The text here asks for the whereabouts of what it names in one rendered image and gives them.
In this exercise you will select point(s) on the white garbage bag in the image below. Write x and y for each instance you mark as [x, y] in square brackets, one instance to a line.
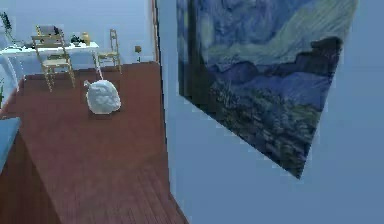
[102, 96]

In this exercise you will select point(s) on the yellow vase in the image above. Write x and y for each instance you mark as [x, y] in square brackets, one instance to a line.
[85, 38]

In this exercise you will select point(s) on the white dining table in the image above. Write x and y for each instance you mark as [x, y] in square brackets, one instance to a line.
[50, 50]

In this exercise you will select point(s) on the dark leafy house plant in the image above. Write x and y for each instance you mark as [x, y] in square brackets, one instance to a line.
[7, 28]

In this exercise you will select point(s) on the blue landscape wall painting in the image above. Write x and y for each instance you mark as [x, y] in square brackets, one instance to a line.
[263, 76]

